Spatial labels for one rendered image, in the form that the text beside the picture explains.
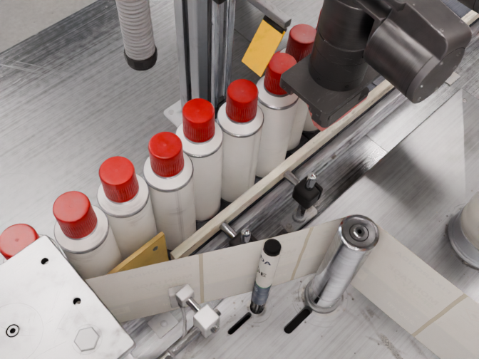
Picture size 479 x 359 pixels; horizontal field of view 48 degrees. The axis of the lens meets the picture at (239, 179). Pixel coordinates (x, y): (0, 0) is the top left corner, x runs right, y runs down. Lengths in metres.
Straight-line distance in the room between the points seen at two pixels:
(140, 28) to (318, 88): 0.18
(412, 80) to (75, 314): 0.31
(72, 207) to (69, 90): 0.44
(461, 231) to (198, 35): 0.41
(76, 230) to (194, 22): 0.30
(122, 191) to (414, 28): 0.29
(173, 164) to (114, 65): 0.44
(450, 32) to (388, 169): 0.36
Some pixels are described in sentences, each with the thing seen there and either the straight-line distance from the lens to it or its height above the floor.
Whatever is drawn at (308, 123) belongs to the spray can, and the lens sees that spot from 0.77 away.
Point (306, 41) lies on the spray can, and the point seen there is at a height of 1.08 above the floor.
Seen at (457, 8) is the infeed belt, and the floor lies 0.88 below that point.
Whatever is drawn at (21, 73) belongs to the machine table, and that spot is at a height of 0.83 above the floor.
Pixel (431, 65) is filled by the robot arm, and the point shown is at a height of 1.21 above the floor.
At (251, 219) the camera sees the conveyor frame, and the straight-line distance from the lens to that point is 0.71.
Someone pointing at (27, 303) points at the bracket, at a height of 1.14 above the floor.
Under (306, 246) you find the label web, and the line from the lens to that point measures 0.54.
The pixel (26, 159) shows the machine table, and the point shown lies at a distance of 0.85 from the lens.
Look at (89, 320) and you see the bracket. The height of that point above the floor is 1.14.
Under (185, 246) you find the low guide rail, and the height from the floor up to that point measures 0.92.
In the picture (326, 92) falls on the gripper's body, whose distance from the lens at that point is 0.54.
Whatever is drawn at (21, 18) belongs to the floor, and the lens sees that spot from 2.32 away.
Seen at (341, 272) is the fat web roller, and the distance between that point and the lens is 0.55.
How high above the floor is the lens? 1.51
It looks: 59 degrees down
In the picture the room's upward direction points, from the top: 6 degrees clockwise
